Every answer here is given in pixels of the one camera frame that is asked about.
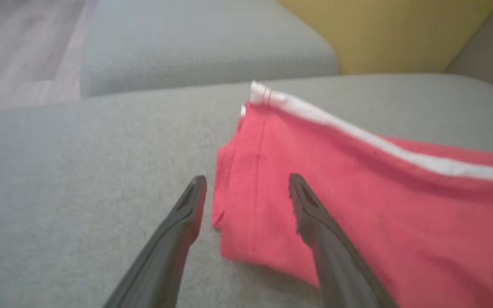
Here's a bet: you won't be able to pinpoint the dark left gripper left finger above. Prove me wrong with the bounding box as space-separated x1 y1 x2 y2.
103 175 208 308

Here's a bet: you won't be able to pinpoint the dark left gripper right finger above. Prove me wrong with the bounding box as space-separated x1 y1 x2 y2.
288 173 400 308

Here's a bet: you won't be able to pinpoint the red mesh basketball shorts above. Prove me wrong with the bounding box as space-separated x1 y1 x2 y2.
211 80 493 308

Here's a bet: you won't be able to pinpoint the large grey sofa seat cushion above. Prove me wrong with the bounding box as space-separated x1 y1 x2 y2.
0 73 493 308

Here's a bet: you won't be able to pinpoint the grey sofa back cushion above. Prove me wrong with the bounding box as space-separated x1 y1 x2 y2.
79 0 340 98

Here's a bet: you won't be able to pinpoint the mustard yellow cushion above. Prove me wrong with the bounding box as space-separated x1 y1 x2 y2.
275 0 493 76

